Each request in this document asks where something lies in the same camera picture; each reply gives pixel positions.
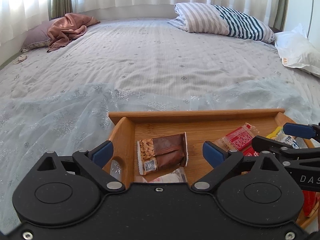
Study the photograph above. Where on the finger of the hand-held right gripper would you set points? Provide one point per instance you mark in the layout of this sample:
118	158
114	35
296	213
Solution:
270	143
297	130

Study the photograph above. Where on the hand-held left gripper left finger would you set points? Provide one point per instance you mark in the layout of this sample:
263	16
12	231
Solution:
102	153

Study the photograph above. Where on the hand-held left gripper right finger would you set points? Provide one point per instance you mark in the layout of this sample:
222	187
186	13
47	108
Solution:
212	152

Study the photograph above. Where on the yellow snack packet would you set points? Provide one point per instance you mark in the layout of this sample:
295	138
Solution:
277	133

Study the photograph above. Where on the red cherry candy packet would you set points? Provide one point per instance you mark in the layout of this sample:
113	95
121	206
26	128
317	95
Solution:
250	152

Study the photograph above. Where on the wooden tray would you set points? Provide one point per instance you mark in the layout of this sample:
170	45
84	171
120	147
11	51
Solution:
195	135

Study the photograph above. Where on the red white clear snack packet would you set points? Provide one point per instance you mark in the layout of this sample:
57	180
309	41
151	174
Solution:
237	137

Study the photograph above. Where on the red nut packet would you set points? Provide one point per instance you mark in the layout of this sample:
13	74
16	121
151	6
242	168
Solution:
310	202

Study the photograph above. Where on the brown peanut bar packet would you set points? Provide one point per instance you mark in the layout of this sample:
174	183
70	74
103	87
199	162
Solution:
167	152

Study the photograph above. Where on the white pink clear snack packet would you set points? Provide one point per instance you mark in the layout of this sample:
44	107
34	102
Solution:
167	177

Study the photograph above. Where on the white pillow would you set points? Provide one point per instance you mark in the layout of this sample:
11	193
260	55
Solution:
297	50

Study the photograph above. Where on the grey patterned bed sheet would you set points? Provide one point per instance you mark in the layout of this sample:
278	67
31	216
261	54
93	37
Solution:
150	55

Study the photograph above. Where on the small beige object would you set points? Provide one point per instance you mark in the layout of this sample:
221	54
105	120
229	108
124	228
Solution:
20	59

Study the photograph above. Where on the pink cloth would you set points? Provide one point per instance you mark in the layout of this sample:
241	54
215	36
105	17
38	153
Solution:
67	28

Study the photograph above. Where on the purple pillow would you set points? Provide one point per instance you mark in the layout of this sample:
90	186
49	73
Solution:
35	36

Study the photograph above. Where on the striped pillow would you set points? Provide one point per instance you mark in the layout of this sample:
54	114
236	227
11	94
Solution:
200	17

